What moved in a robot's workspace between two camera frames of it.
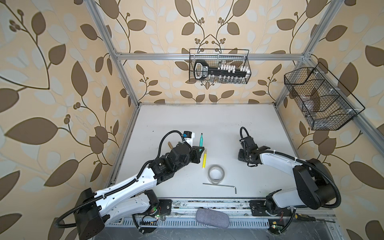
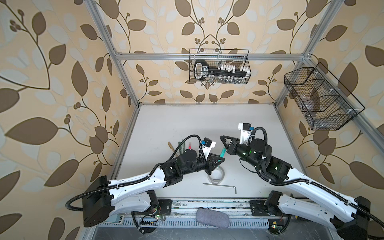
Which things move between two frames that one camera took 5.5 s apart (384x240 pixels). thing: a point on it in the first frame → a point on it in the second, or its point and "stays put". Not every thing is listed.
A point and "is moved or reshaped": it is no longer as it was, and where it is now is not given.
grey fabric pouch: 212,218 stays put
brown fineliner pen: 170,145 stays put
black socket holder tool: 202,70 stays put
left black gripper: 195,150 → 210,164
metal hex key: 222,185 stays put
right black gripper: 240,155 → 231,148
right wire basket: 326,104 stays put
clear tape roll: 216,174 stays put
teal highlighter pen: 201,140 is moved or reshaped
